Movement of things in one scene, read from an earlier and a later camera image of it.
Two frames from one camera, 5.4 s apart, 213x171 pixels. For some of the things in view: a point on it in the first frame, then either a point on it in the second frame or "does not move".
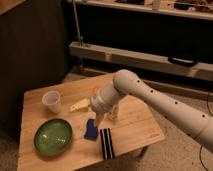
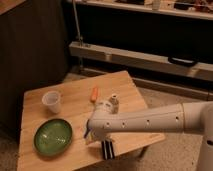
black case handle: [182, 61] does not move
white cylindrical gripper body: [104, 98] to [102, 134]
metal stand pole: [80, 37] does not move
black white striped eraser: [107, 144] does not move
